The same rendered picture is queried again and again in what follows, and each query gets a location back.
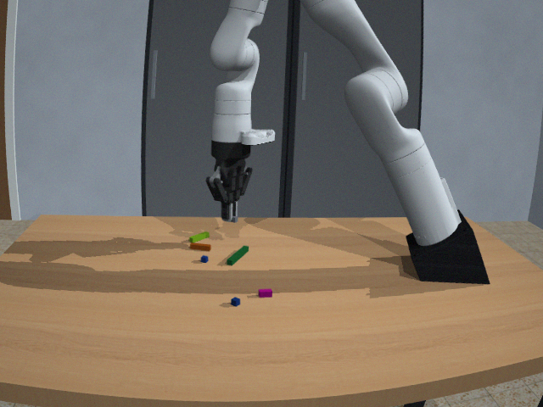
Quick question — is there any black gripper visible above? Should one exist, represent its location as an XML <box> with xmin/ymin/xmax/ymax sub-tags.
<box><xmin>206</xmin><ymin>140</ymin><xmax>253</xmax><ymax>222</ymax></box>

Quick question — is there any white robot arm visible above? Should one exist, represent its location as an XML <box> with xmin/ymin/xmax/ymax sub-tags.
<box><xmin>210</xmin><ymin>0</ymin><xmax>461</xmax><ymax>246</ymax></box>

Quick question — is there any small magenta block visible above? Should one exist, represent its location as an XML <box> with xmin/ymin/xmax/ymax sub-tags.
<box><xmin>259</xmin><ymin>289</ymin><xmax>272</xmax><ymax>298</ymax></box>

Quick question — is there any orange rod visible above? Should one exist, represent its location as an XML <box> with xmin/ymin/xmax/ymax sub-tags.
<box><xmin>190</xmin><ymin>243</ymin><xmax>211</xmax><ymax>251</ymax></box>

